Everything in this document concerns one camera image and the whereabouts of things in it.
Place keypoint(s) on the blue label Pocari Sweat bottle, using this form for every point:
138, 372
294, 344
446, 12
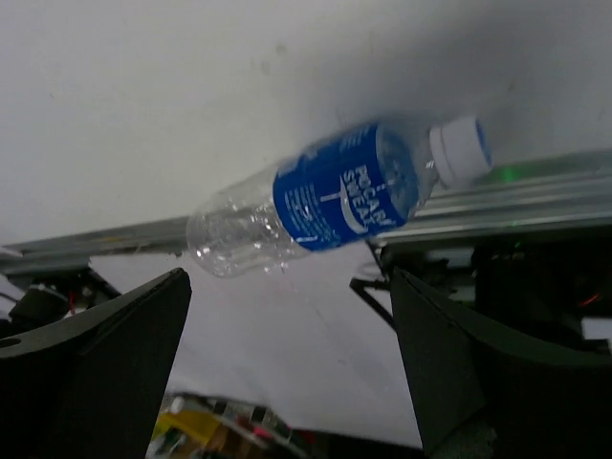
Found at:
351, 187

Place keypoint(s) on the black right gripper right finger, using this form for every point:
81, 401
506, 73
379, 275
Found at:
481, 389

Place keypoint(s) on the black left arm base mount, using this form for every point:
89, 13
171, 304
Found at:
33, 300

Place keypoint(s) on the aluminium table front rail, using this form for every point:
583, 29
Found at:
568, 191

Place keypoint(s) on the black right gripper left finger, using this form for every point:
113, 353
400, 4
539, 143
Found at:
91, 385

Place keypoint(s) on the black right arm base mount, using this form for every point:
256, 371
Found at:
543, 285

